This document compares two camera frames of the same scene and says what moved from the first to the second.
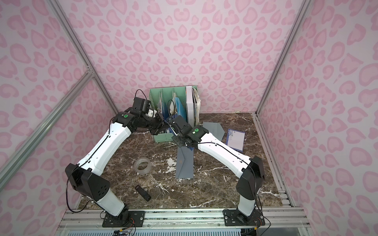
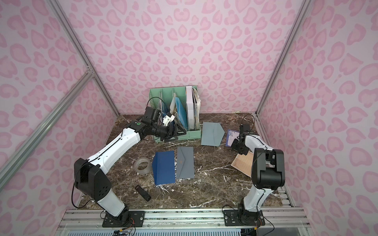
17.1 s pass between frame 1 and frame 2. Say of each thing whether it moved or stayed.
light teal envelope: stayed
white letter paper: stayed
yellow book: stayed
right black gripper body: moved
